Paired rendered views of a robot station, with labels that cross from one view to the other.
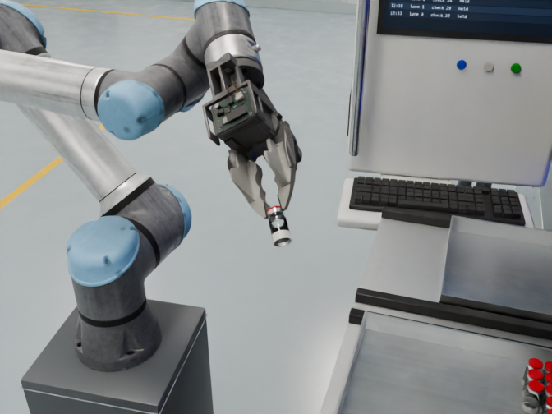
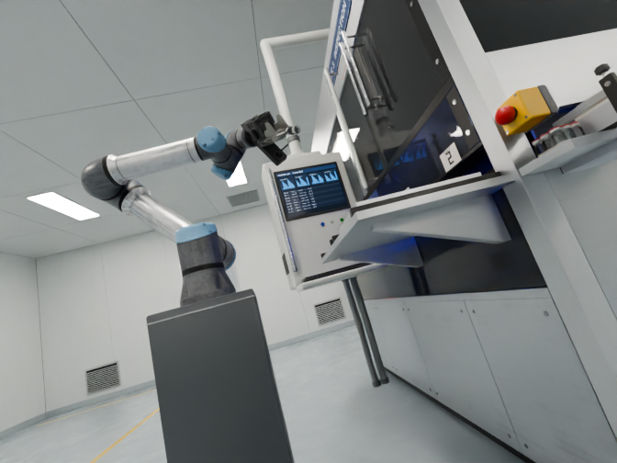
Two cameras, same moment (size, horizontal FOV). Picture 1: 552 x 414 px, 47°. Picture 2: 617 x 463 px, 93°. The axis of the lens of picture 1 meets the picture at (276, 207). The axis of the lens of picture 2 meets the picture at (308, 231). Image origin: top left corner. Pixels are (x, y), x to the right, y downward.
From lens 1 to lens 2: 0.94 m
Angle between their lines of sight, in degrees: 50
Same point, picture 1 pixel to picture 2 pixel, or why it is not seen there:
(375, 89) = (294, 243)
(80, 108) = (185, 147)
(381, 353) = not seen: hidden behind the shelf
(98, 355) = (202, 289)
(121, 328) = (214, 270)
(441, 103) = (321, 242)
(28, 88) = (157, 150)
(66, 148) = (164, 218)
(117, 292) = (210, 243)
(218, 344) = not seen: outside the picture
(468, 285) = not seen: hidden behind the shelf
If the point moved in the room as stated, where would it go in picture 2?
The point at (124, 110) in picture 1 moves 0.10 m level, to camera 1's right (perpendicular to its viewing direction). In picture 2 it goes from (210, 130) to (243, 130)
